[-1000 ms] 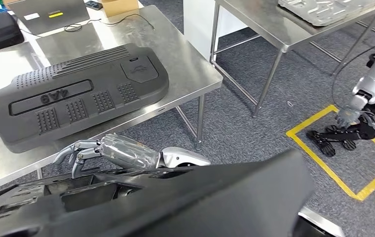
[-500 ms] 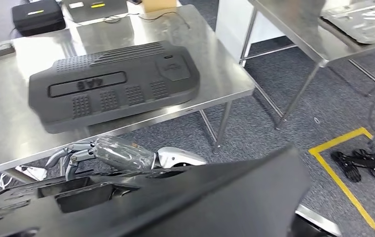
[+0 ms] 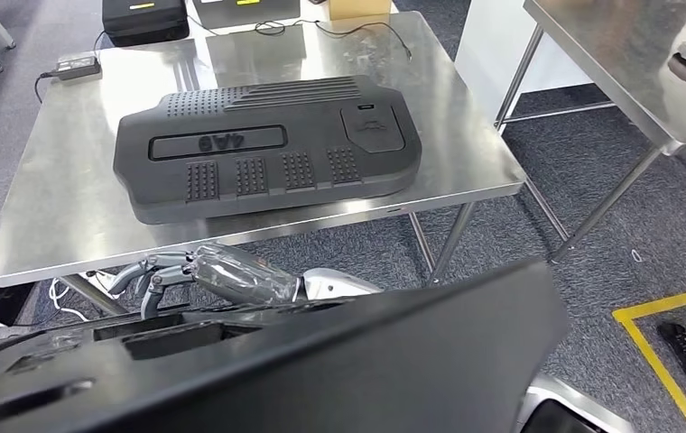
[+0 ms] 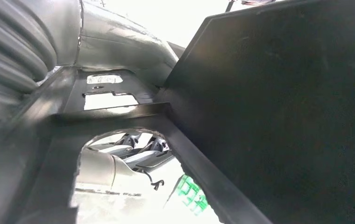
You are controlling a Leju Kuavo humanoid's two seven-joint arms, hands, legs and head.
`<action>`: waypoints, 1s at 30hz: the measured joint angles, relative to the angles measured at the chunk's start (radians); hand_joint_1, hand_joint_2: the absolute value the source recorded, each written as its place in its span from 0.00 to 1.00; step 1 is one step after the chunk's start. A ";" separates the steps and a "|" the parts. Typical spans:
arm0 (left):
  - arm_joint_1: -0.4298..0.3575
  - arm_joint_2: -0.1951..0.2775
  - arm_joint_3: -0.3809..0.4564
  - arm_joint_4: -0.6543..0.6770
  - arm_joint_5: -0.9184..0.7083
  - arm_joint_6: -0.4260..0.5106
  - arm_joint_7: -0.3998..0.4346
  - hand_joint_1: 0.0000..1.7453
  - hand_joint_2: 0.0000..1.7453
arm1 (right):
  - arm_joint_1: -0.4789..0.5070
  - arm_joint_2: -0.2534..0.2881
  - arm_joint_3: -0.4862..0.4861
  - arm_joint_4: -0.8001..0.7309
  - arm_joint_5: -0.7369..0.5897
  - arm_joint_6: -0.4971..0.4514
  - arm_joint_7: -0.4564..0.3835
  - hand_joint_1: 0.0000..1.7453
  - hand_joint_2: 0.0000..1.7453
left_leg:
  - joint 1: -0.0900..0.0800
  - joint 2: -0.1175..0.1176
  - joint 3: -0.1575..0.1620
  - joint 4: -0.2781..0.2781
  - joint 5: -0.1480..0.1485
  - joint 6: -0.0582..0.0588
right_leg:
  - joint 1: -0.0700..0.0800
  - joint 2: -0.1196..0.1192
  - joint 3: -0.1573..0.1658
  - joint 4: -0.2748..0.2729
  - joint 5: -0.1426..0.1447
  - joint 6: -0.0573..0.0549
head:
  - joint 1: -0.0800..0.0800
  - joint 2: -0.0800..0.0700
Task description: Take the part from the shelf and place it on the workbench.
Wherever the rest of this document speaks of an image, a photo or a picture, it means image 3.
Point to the stainless steel workbench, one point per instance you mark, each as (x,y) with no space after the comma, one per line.
(68,197)

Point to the grey power adapter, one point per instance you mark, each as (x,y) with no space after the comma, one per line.
(78,67)

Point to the cardboard box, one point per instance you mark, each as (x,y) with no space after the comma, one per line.
(360,9)

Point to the grey metal case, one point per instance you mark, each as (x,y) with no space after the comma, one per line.
(259,15)

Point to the stainless steel table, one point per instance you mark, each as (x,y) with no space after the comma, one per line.
(618,60)

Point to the white cabinet panel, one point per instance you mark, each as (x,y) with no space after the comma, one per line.
(492,54)

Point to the black plastic engine cover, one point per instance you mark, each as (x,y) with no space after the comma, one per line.
(139,149)

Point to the black equipment case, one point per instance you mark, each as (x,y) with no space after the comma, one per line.
(145,27)

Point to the yellow floor tape outline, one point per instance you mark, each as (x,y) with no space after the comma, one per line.
(648,352)

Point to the black plastic panel part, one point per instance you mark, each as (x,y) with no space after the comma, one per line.
(379,370)

